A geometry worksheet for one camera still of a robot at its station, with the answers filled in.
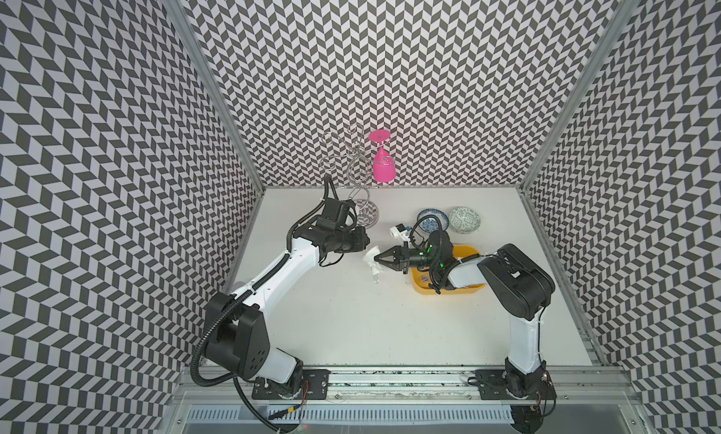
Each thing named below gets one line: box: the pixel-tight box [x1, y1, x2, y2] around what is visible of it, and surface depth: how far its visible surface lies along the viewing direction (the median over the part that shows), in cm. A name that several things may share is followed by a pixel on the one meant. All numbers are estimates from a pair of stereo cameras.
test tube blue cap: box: [370, 263, 381, 284], surface depth 82 cm
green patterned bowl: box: [448, 206, 482, 234], surface depth 107 cm
